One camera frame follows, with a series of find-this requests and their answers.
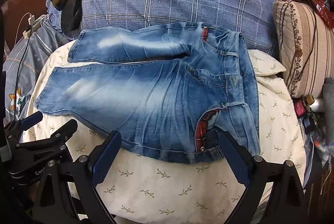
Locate blue denim jeans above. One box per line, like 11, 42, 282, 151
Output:
34, 23, 260, 164

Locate grey-blue star bedsheet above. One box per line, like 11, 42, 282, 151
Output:
3, 19, 68, 124

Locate blue label bottle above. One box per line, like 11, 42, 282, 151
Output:
302, 114, 318, 134

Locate white power strip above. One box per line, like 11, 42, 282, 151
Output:
23, 15, 47, 39

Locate red label bottle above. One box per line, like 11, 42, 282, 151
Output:
293, 97, 310, 118

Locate dark red headboard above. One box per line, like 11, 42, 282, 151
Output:
1, 0, 47, 50

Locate beige striped floral pillow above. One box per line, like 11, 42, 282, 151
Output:
273, 0, 333, 98

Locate black power cable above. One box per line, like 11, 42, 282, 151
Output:
14, 28, 33, 121

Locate white charger cable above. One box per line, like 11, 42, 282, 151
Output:
14, 12, 32, 47

